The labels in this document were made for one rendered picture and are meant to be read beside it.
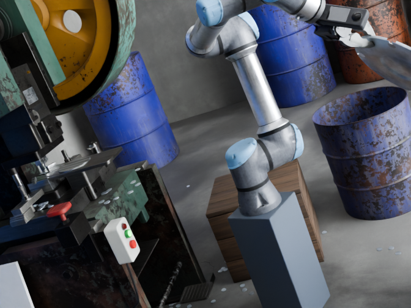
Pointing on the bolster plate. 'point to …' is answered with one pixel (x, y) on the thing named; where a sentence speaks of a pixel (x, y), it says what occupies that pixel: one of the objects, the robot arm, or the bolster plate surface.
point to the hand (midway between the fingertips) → (373, 41)
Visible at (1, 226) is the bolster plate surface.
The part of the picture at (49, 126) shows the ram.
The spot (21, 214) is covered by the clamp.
